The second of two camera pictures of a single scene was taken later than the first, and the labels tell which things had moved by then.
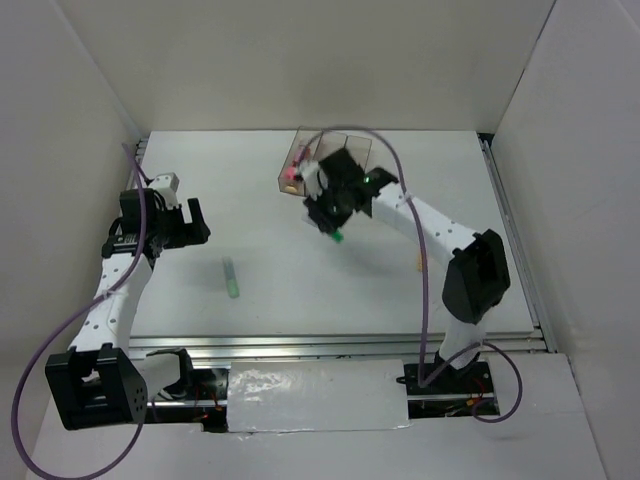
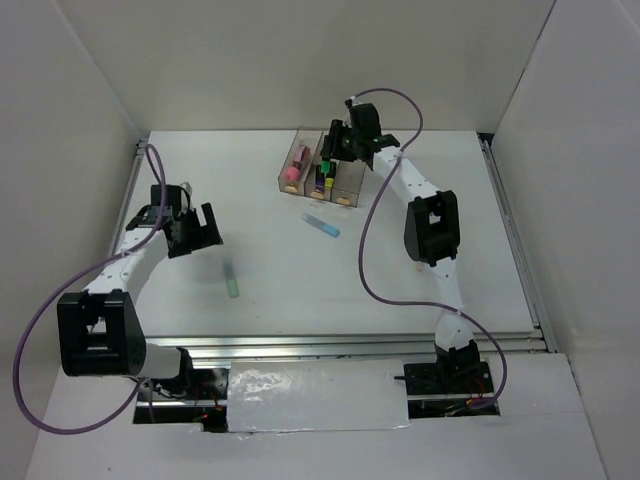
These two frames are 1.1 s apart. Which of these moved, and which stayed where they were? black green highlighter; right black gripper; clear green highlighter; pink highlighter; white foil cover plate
Moved: right black gripper; black green highlighter
Stayed: white foil cover plate; pink highlighter; clear green highlighter
